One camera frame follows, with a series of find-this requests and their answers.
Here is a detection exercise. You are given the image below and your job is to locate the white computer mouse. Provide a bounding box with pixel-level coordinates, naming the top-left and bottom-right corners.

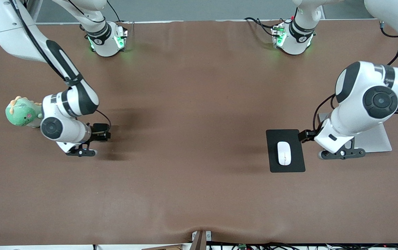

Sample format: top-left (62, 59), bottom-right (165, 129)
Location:
top-left (277, 141), bottom-right (292, 166)

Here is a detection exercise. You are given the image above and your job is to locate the black mouse pad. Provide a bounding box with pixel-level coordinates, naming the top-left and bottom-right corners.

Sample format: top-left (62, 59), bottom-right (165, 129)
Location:
top-left (266, 129), bottom-right (306, 173)

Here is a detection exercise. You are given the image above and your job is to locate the silver laptop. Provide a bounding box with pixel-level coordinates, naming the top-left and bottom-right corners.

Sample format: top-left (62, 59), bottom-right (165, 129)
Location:
top-left (317, 112), bottom-right (392, 154)

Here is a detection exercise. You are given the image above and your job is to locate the green dinosaur plush toy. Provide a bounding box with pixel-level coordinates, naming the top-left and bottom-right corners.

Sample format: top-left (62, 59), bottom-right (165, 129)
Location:
top-left (5, 96), bottom-right (44, 128)

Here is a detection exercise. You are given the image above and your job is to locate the brown table cover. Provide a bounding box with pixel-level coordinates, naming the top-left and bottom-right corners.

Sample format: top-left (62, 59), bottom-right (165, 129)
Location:
top-left (0, 19), bottom-right (398, 245)

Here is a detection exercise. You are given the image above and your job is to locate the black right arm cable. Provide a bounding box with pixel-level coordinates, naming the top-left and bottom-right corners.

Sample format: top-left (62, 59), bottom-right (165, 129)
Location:
top-left (10, 0), bottom-right (112, 128)

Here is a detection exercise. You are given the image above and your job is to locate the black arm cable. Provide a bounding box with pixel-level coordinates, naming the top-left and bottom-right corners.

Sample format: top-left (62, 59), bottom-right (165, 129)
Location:
top-left (312, 21), bottom-right (398, 134)
top-left (10, 0), bottom-right (112, 128)

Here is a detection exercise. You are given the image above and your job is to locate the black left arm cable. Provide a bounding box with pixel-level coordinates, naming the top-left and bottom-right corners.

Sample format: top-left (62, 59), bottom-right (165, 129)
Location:
top-left (312, 21), bottom-right (398, 134)

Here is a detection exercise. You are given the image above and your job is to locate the black right base cable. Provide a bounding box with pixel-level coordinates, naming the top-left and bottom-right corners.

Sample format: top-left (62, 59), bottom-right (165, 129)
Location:
top-left (107, 0), bottom-right (124, 23)

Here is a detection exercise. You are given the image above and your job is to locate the black base cable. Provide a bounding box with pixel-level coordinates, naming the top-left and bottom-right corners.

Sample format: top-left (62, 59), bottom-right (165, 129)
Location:
top-left (107, 0), bottom-right (124, 23)
top-left (244, 16), bottom-right (295, 37)

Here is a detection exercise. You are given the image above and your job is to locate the black left base cable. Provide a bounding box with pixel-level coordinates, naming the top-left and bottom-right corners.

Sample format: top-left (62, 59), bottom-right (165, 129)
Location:
top-left (244, 16), bottom-right (295, 37)

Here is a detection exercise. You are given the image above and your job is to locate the metal table edge bracket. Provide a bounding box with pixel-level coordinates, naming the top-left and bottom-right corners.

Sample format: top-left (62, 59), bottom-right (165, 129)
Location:
top-left (191, 230), bottom-right (212, 250)

